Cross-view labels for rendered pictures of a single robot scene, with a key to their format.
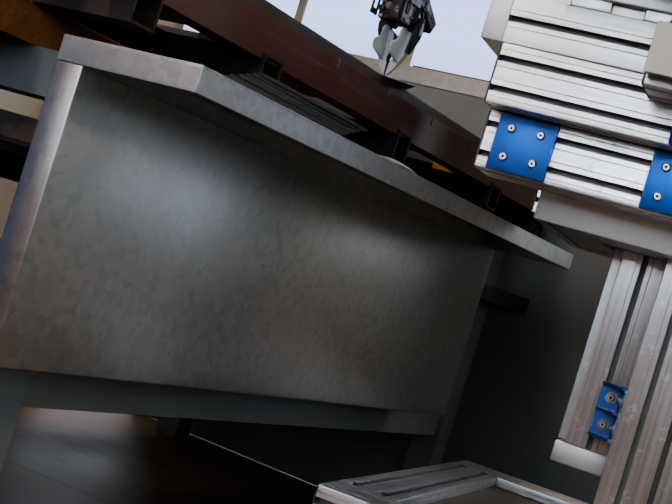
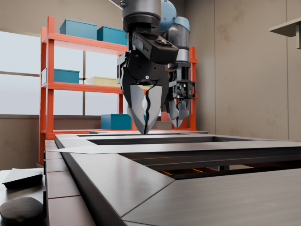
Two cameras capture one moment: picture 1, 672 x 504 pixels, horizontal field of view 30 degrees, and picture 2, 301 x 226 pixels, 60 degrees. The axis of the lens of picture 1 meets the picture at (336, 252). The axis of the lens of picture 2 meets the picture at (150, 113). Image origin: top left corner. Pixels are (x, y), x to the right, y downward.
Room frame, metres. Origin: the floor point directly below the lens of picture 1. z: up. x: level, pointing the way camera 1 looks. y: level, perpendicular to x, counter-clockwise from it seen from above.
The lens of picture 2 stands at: (2.69, -0.36, 0.92)
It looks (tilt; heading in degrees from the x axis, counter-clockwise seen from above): 2 degrees up; 129
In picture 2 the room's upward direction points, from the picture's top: straight up
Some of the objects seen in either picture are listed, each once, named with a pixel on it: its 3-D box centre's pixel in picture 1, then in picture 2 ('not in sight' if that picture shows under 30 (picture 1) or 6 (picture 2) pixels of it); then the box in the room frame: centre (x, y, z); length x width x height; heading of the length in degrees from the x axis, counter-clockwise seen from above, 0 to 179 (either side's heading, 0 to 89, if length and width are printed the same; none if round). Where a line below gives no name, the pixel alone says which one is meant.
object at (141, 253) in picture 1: (305, 287); not in sight; (1.97, 0.03, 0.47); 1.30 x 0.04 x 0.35; 151
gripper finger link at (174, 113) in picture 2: not in sight; (174, 113); (2.21, 0.37, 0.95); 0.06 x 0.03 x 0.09; 151
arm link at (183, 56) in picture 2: not in sight; (179, 58); (2.22, 0.39, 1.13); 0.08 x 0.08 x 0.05
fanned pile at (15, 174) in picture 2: (257, 98); (26, 176); (1.64, 0.16, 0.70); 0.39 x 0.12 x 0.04; 151
